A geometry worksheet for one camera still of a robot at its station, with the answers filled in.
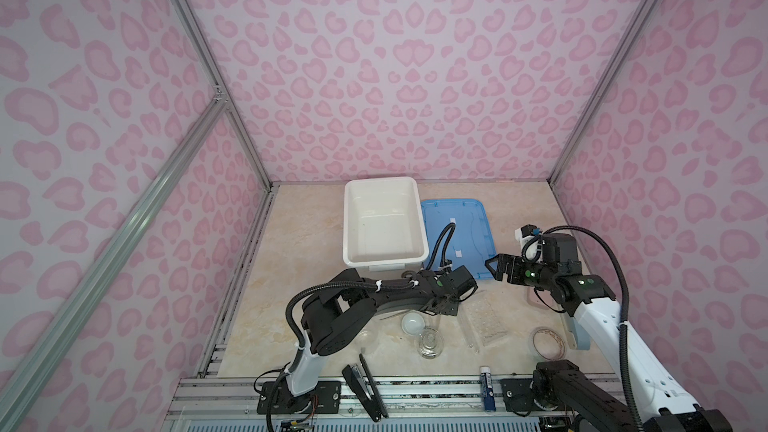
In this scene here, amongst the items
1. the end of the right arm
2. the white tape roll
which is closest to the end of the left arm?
the end of the right arm

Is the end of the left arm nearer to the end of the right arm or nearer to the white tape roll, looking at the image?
the end of the right arm

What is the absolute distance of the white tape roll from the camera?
814 mm
